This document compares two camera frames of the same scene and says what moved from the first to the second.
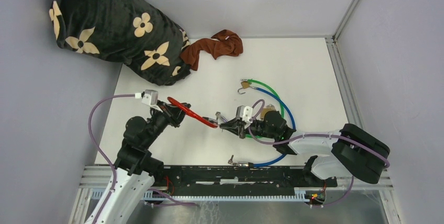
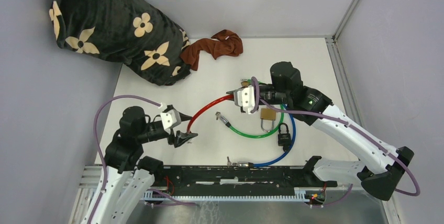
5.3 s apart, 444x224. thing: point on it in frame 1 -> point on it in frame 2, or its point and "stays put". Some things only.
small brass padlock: (245, 84) stays put
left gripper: (173, 114) -> (180, 138)
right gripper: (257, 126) -> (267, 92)
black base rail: (298, 178) stays put
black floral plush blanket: (97, 15) stays put
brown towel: (225, 42) stays put
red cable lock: (191, 113) -> (226, 97)
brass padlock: (269, 107) stays put
